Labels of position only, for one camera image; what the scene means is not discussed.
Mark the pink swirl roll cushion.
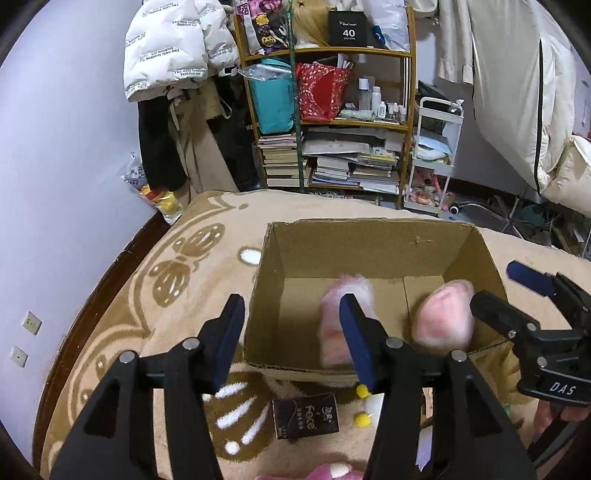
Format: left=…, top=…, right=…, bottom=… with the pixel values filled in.
left=412, top=280, right=475, bottom=354

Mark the pink fluffy paw plush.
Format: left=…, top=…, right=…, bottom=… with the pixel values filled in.
left=316, top=272, right=378, bottom=370

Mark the black face tissue pack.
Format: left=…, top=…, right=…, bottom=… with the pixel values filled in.
left=271, top=393, right=339, bottom=440

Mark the pink plush toy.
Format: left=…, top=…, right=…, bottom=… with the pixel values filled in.
left=297, top=463, right=363, bottom=480

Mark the person right hand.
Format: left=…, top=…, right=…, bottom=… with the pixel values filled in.
left=534, top=400, right=590, bottom=435

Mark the open cardboard box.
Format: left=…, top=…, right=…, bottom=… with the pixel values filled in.
left=243, top=218, right=507, bottom=385

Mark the white rolling cart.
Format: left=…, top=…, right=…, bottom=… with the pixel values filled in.
left=404, top=96, right=465, bottom=217

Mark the cream folded mattress chair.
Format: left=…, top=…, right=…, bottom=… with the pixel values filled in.
left=469, top=1, right=590, bottom=215

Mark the pile of magazines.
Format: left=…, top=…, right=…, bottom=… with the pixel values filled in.
left=301, top=126, right=405, bottom=196

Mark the plastic bag with toys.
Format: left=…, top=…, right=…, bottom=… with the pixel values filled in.
left=120, top=152, right=184, bottom=225

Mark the floral beige curtain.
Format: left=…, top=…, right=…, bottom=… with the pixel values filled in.
left=407, top=0, right=474, bottom=85

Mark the stack of books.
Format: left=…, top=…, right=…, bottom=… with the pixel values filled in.
left=256, top=133, right=310, bottom=189

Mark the wooden bookshelf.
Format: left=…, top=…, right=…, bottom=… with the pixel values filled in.
left=231, top=4, right=418, bottom=209

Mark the red gift bag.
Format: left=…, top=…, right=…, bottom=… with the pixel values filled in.
left=295, top=62, right=351, bottom=122

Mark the white plastic bag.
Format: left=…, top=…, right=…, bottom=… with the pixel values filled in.
left=363, top=0, right=410, bottom=52

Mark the teal gift bag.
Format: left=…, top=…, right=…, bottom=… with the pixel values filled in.
left=247, top=58, right=294, bottom=135

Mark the black box number 40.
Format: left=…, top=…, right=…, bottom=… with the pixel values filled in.
left=329, top=10, right=368, bottom=47

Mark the beige hanging coat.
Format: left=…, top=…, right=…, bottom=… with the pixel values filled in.
left=169, top=80, right=238, bottom=207

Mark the blonde wig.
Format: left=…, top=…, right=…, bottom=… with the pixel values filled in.
left=293, top=0, right=332, bottom=47

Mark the anime print bag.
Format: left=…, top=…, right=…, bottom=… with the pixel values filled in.
left=235, top=0, right=288, bottom=55

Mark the white puffer jacket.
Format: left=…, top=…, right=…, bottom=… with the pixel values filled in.
left=123, top=0, right=239, bottom=102

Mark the wall socket lower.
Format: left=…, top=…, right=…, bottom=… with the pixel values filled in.
left=10, top=346, right=28, bottom=368

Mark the wall socket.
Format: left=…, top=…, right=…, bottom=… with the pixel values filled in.
left=21, top=311, right=42, bottom=335
left=10, top=346, right=28, bottom=368

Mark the wall socket upper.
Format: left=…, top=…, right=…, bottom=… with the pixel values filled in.
left=21, top=311, right=42, bottom=335

